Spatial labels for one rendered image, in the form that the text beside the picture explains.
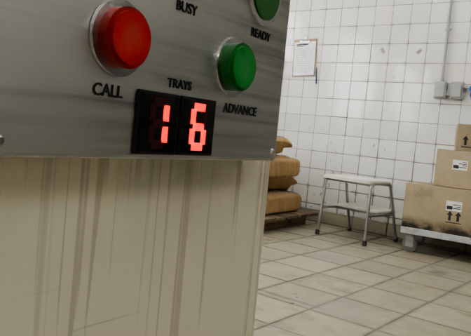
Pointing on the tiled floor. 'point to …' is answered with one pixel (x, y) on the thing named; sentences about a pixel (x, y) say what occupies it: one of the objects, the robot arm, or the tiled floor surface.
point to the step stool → (359, 203)
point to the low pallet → (287, 219)
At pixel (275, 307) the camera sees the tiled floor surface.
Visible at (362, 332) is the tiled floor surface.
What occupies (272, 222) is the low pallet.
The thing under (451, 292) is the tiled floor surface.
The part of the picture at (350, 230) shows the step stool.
